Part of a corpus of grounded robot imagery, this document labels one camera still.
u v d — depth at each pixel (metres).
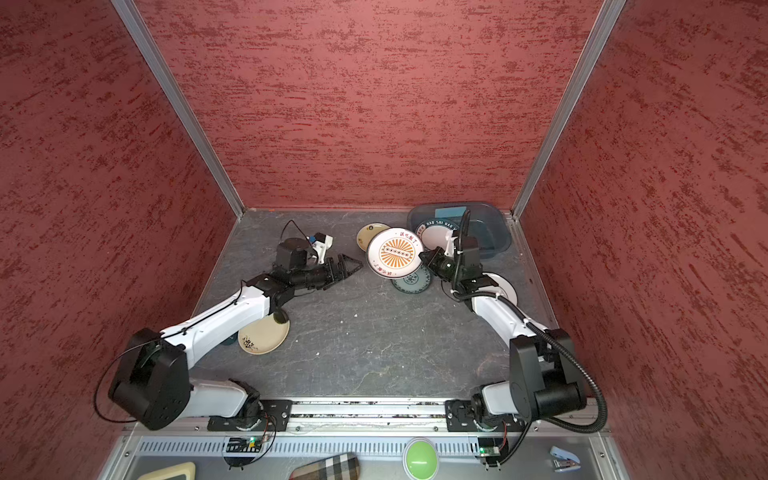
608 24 0.73
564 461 0.68
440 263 0.77
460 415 0.74
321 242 0.77
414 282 1.00
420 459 0.67
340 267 0.73
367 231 1.14
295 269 0.66
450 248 0.79
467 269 0.67
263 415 0.73
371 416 0.76
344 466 0.65
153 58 0.78
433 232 1.13
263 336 0.86
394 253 0.89
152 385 0.41
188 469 0.66
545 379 0.43
